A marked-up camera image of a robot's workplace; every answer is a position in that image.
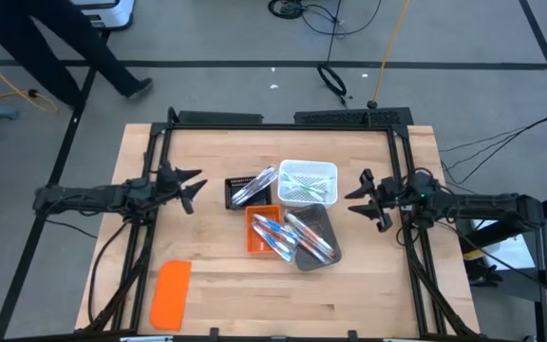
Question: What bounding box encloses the flat orange plastic lid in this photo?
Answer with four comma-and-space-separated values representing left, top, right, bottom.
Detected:
149, 259, 193, 333

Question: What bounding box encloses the orange plastic slotted basket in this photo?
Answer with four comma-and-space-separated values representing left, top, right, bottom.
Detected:
244, 203, 284, 256

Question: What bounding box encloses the person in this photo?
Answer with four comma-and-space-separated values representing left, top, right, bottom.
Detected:
0, 0, 155, 109

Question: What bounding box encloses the smoky grey transparent bin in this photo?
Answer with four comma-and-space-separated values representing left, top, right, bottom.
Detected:
284, 202, 343, 273

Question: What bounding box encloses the black plastic slotted basket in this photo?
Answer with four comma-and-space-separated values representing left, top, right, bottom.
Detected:
224, 175, 274, 212

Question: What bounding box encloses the purple toothbrush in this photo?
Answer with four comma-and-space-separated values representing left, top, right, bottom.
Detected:
230, 164, 273, 200
233, 168, 277, 204
232, 166, 275, 202
235, 170, 279, 207

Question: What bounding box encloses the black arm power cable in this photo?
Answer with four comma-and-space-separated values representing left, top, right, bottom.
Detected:
86, 220, 130, 324

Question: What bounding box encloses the black diagonal beam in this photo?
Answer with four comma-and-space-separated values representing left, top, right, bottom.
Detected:
461, 195, 547, 254

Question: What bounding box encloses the white plastic slotted basket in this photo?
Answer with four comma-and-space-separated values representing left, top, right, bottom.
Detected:
276, 159, 340, 209

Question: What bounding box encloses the black perforated panel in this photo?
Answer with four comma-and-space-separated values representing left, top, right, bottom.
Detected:
293, 106, 415, 128

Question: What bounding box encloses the black flat panel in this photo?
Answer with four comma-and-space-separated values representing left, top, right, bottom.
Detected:
177, 109, 264, 125

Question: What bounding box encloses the black coiled floor cable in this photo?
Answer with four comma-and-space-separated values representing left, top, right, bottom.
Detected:
315, 0, 349, 108

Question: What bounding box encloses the black yellow tool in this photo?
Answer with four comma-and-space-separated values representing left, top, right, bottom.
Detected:
462, 246, 505, 287

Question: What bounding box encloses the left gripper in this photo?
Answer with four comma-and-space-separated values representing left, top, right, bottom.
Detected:
152, 160, 209, 216

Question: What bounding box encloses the white grey box appliance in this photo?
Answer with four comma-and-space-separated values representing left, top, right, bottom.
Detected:
68, 0, 136, 32

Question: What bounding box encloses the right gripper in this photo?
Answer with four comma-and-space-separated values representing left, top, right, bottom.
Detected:
344, 168, 402, 234

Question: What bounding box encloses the yellow hanging cable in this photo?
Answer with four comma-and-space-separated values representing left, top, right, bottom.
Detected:
370, 0, 411, 104

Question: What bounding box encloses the blue toothbrush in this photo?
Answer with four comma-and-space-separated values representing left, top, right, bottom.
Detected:
253, 213, 298, 238
254, 218, 299, 246
251, 222, 296, 257
254, 230, 295, 263

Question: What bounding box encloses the white sheet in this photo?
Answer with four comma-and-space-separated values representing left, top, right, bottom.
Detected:
467, 213, 539, 272

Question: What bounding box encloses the black cable tangle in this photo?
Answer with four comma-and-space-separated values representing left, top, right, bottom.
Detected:
267, 0, 384, 38

